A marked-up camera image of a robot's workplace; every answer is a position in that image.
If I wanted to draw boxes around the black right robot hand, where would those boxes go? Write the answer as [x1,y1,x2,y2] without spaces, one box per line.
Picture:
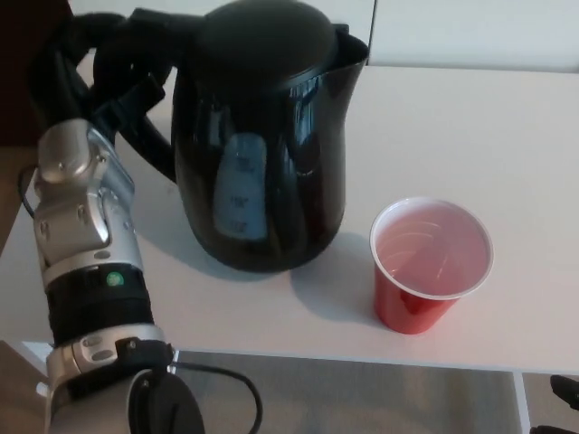
[527,373,579,434]

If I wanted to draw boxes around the white cabinet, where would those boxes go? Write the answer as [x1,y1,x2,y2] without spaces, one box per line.
[366,0,579,74]

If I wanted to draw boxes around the black electric kettle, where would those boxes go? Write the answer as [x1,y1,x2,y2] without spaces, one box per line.
[92,0,371,273]

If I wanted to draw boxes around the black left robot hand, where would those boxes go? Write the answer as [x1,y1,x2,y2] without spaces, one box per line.
[30,7,182,142]

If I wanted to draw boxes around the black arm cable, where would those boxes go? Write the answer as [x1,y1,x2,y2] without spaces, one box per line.
[170,360,264,434]

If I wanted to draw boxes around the red plastic cup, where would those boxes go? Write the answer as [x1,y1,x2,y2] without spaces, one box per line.
[369,194,495,335]

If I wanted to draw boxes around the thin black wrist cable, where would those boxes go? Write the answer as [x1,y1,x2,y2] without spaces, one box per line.
[16,164,46,223]

